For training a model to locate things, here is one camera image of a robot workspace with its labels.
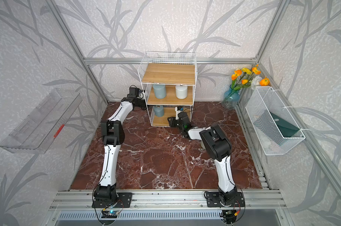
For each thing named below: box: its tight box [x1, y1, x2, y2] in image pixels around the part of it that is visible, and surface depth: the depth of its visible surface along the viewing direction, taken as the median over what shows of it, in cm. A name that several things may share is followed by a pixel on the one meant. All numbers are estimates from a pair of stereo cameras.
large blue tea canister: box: [152, 83, 167, 99], surface depth 88 cm
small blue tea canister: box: [154, 104, 165, 118], surface depth 107 cm
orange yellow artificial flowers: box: [231, 64, 270, 90], surface depth 93 cm
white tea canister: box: [175, 85, 188, 100], surface depth 86 cm
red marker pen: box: [53, 124, 65, 138], surface depth 66 cm
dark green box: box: [253, 109, 301, 138], surface depth 64 cm
